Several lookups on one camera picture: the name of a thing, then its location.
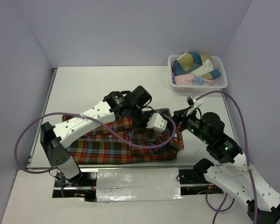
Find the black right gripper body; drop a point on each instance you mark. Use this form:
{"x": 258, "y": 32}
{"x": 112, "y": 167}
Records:
{"x": 190, "y": 122}

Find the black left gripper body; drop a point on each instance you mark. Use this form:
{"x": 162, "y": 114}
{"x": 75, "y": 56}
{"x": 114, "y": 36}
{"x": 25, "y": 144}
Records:
{"x": 140, "y": 118}

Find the red plaid long sleeve shirt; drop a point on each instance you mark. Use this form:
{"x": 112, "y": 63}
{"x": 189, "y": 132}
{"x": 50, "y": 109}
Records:
{"x": 100, "y": 146}

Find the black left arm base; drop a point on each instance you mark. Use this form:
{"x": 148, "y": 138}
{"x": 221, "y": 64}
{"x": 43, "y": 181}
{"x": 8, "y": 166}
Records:
{"x": 85, "y": 188}

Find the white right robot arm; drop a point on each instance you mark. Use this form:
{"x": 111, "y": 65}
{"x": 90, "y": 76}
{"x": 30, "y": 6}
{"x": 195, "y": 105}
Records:
{"x": 236, "y": 177}

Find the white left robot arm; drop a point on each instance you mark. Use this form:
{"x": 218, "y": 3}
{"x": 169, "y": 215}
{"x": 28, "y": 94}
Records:
{"x": 55, "y": 139}

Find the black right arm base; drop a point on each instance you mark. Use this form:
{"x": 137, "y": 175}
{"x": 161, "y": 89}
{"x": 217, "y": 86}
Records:
{"x": 192, "y": 183}

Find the pink folded shirt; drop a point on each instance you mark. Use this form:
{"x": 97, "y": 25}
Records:
{"x": 191, "y": 79}

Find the white plastic laundry basket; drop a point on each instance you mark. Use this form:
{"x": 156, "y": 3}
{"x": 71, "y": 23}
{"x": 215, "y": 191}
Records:
{"x": 220, "y": 82}

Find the blue tan patchwork shirt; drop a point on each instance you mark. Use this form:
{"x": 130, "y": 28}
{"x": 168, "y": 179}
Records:
{"x": 197, "y": 64}

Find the white foil covered board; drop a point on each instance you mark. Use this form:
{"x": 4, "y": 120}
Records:
{"x": 137, "y": 184}

